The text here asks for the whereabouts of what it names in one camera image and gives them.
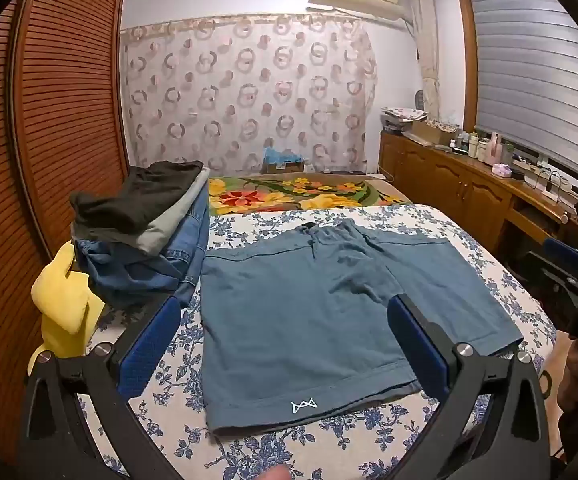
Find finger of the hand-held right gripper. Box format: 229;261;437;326
543;239;578;306

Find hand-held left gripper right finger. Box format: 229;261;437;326
386;294;552;480

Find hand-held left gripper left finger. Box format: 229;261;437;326
16;295;182;480

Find blue shorts pants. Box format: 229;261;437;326
200;218;524;436

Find folded blue jeans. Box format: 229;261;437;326
71;195;211;308

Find yellow cloth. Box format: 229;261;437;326
28;242;104;376

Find wooden cabinet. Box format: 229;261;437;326
379;130;578;281

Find folded grey garment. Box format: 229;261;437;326
136;167;211;256

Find blue floral bed sheet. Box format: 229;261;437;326
76;203;557;480

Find folded black garment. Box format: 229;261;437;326
69;160;205;241

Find open cardboard box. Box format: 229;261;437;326
411;119;457;145

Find grey window blind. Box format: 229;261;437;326
469;0;578;191

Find colourful flower blanket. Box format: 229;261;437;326
208;172;415;217

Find stack of papers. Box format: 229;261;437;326
380;106;427;133

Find blue plastic bag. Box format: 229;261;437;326
263;147;304;165

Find beige tied curtain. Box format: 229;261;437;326
411;0;442;126

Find circle patterned curtain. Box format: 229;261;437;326
119;12;380;176

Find wooden window frame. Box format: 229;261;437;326
456;0;477;136

